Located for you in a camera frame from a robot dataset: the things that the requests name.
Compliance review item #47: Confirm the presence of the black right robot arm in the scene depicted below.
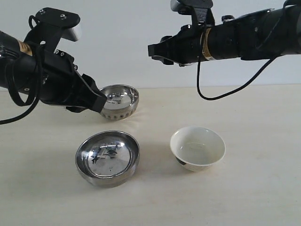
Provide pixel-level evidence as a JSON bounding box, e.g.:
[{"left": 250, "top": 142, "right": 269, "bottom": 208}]
[{"left": 148, "top": 0, "right": 301, "bottom": 67}]

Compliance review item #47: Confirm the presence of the patterned deep steel bowl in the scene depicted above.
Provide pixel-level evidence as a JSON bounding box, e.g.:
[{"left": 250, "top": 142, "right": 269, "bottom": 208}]
[{"left": 100, "top": 84, "right": 139, "bottom": 121}]

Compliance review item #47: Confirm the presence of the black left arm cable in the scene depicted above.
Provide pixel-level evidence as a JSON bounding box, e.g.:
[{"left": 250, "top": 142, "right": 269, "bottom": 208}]
[{"left": 0, "top": 15, "right": 48, "bottom": 125}]

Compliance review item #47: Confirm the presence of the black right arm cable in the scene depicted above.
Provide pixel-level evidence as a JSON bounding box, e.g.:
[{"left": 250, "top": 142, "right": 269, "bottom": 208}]
[{"left": 196, "top": 0, "right": 301, "bottom": 101}]

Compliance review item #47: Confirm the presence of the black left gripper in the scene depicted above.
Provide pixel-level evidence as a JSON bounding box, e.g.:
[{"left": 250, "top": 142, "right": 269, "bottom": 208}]
[{"left": 40, "top": 50, "right": 107, "bottom": 113}]

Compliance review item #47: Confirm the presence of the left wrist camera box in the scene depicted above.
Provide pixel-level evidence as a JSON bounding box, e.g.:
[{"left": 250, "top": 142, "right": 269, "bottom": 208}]
[{"left": 24, "top": 7, "right": 82, "bottom": 56}]

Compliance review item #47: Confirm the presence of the white ceramic bowl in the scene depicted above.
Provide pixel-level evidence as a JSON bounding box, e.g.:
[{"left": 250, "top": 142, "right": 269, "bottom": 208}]
[{"left": 169, "top": 126, "right": 226, "bottom": 172}]

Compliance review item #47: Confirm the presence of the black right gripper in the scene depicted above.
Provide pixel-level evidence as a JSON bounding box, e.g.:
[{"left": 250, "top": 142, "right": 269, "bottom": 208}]
[{"left": 148, "top": 24, "right": 206, "bottom": 67}]

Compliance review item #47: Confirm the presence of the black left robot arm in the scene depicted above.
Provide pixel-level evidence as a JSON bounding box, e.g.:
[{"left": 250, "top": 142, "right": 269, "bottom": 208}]
[{"left": 0, "top": 32, "right": 107, "bottom": 113}]

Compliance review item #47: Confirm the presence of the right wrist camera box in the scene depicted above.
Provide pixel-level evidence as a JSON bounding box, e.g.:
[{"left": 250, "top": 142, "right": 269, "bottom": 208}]
[{"left": 170, "top": 0, "right": 215, "bottom": 27}]

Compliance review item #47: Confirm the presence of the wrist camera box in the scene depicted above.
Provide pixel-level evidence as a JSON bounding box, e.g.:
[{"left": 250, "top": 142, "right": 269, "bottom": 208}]
[
  {"left": 170, "top": 0, "right": 215, "bottom": 27},
  {"left": 24, "top": 7, "right": 82, "bottom": 56}
]

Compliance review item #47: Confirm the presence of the wide shallow steel bowl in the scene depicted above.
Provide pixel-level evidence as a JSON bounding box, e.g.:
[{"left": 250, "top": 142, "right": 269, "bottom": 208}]
[{"left": 75, "top": 130, "right": 140, "bottom": 188}]

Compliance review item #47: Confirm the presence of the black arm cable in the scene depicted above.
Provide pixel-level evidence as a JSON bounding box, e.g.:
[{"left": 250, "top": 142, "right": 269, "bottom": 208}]
[
  {"left": 0, "top": 15, "right": 48, "bottom": 125},
  {"left": 196, "top": 0, "right": 301, "bottom": 101}
]

